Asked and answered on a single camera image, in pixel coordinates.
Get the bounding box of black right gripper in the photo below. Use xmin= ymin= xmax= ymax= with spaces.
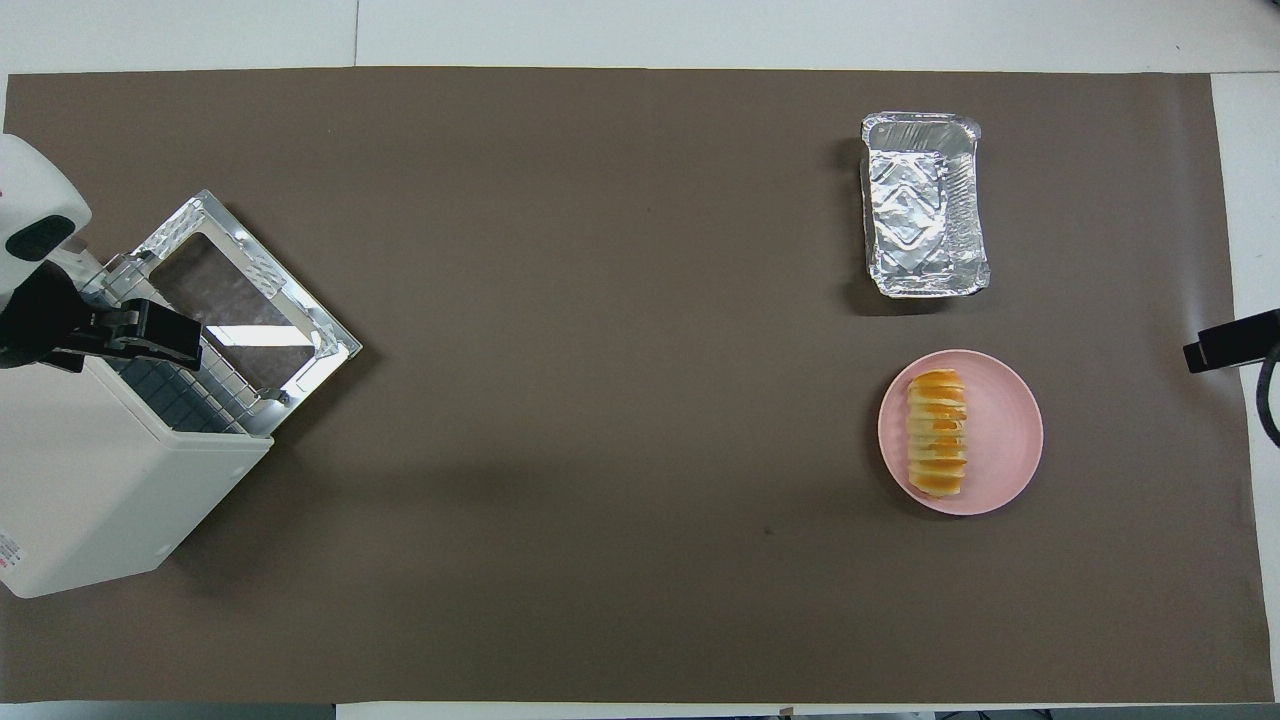
xmin=1183 ymin=310 xmax=1280 ymax=374

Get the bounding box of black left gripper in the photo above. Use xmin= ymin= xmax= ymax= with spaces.
xmin=0 ymin=265 xmax=203 ymax=372

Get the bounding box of sliced golden bread loaf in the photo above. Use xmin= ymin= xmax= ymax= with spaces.
xmin=905 ymin=369 xmax=970 ymax=499

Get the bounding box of aluminium foil tray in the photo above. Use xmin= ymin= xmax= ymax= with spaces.
xmin=860 ymin=111 xmax=992 ymax=300

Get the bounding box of glass oven door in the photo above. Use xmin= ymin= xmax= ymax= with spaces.
xmin=105 ymin=189 xmax=363 ymax=439

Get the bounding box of cream toaster oven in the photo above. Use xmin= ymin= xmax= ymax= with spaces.
xmin=0 ymin=345 xmax=275 ymax=600

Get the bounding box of pink round plate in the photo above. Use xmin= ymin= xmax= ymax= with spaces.
xmin=878 ymin=349 xmax=1044 ymax=517

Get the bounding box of brown table mat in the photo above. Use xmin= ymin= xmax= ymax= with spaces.
xmin=0 ymin=66 xmax=1277 ymax=705

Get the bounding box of metal oven wire rack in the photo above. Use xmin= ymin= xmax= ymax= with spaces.
xmin=105 ymin=340 xmax=293 ymax=437

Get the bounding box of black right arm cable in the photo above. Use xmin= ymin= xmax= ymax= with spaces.
xmin=1256 ymin=340 xmax=1280 ymax=447

